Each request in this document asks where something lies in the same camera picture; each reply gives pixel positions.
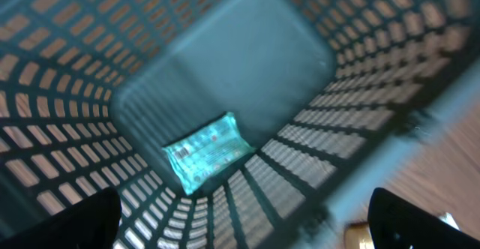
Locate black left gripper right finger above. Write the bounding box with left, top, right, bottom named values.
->
left=367, top=187, right=479, bottom=249

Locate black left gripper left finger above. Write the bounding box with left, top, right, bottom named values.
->
left=1, top=187, right=122, bottom=249

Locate white tube gold cap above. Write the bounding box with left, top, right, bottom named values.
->
left=343, top=212, right=461, bottom=249

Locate teal wet wipes pack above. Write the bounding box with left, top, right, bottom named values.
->
left=162, top=112, right=254, bottom=195

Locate grey plastic mesh basket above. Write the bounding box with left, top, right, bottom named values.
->
left=1, top=0, right=479, bottom=248

